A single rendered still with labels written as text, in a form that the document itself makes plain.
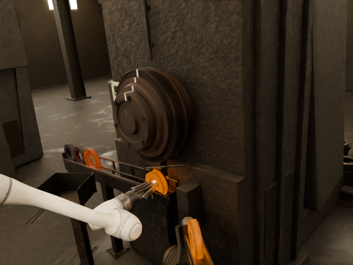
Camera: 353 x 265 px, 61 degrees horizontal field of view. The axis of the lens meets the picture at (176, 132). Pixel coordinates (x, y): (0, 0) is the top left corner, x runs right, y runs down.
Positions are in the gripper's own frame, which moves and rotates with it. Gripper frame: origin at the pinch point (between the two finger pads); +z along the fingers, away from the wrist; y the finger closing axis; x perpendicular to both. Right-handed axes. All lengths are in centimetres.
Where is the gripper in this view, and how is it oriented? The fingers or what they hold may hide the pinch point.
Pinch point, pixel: (157, 181)
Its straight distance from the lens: 162.7
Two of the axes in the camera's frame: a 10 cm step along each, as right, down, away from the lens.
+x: -1.5, -9.1, -3.7
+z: 7.0, -3.7, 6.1
